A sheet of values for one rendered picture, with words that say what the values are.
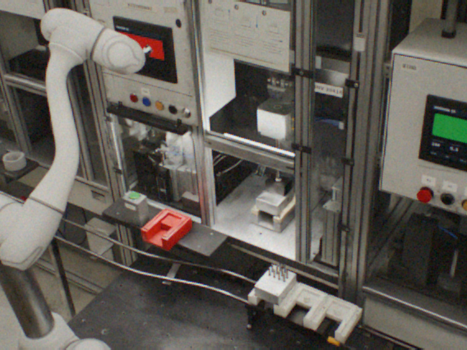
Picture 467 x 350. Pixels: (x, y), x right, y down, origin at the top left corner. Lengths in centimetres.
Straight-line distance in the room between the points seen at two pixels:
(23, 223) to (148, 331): 92
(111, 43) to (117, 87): 68
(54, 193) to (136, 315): 94
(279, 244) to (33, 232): 105
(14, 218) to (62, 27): 53
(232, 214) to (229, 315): 40
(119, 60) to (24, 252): 56
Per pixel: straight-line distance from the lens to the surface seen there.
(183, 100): 227
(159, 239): 252
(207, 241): 250
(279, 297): 226
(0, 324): 371
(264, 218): 258
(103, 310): 263
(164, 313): 257
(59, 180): 177
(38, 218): 175
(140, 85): 238
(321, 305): 229
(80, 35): 186
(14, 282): 202
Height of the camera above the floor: 253
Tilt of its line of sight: 35 degrees down
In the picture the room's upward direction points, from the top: 4 degrees counter-clockwise
